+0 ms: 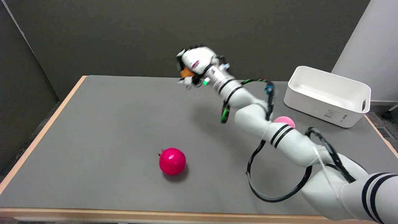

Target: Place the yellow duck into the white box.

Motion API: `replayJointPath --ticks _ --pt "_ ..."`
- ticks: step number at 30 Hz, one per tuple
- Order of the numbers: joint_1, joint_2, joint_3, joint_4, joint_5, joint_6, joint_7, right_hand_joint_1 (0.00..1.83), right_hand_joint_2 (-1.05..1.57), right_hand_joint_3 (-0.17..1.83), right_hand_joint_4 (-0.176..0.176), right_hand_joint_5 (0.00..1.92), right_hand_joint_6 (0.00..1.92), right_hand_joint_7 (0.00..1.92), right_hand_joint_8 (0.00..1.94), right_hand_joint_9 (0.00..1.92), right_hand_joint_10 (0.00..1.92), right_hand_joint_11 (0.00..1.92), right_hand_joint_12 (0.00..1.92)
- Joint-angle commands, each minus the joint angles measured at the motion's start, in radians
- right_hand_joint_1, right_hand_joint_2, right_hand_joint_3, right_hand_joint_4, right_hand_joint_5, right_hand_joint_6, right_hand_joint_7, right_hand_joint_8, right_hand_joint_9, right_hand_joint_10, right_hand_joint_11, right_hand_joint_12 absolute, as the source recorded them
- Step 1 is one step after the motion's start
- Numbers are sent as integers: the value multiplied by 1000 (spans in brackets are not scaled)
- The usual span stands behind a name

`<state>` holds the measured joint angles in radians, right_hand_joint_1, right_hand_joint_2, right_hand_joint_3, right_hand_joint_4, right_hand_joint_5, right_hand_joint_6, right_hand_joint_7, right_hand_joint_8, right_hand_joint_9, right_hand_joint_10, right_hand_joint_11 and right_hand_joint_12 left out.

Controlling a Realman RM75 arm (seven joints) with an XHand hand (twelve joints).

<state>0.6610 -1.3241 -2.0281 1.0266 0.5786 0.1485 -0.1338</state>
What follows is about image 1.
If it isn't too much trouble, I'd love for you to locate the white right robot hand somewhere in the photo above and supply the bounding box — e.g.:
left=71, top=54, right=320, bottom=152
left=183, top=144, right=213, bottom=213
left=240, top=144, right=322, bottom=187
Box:
left=176, top=44, right=231, bottom=91

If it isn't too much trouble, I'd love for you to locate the yellow rubber duck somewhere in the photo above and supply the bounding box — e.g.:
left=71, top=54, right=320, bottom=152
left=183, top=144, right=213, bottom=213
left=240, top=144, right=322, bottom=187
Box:
left=180, top=67, right=195, bottom=79

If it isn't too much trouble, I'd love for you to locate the white plastic storage box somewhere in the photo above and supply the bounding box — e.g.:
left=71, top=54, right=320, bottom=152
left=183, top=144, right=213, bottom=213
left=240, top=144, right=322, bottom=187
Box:
left=284, top=66, right=372, bottom=128

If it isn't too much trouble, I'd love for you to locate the magenta pomegranate toy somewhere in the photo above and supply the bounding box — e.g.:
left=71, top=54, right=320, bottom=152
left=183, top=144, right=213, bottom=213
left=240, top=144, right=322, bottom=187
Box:
left=158, top=148, right=187, bottom=176

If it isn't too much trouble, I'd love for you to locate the pink ball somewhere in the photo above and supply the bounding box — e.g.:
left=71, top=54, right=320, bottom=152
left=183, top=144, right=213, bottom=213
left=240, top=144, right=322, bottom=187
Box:
left=274, top=116, right=295, bottom=128

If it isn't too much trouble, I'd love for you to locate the office chair caster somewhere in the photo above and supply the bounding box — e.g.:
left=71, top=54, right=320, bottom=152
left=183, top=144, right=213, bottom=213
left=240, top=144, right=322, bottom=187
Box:
left=382, top=104, right=398, bottom=120

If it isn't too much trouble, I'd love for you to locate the floor vent grille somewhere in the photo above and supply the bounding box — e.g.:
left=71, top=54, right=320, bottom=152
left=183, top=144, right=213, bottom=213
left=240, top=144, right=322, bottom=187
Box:
left=377, top=127, right=393, bottom=139

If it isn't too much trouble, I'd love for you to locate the green black cable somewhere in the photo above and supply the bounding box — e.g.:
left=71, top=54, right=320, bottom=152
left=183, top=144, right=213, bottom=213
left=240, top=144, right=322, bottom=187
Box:
left=220, top=78, right=275, bottom=124

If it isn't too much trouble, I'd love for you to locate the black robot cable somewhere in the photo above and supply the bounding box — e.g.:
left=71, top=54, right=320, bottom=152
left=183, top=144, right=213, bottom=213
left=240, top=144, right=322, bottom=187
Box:
left=246, top=127, right=356, bottom=203

